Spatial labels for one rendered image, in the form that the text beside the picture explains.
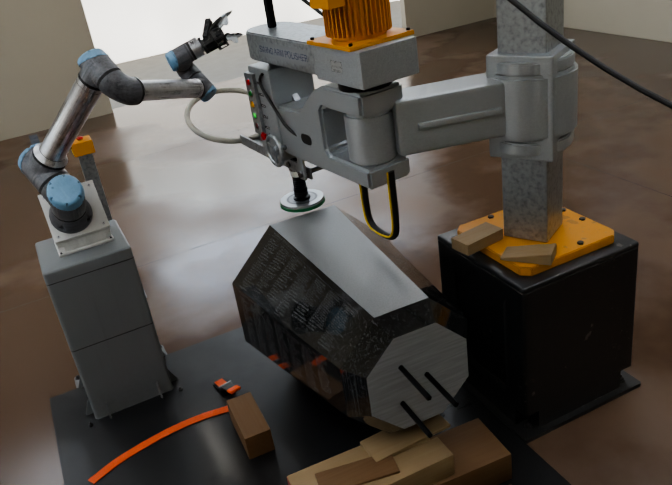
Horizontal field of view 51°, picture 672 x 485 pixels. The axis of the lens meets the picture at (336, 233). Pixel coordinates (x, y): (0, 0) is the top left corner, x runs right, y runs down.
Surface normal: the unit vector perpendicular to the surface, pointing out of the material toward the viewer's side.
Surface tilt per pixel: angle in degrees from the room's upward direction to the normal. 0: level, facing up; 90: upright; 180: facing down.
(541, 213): 90
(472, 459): 0
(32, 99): 90
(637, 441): 0
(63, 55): 90
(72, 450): 0
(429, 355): 90
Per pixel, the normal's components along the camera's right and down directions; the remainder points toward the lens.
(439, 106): 0.18, 0.41
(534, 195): -0.55, 0.44
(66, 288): 0.44, 0.34
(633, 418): -0.14, -0.89
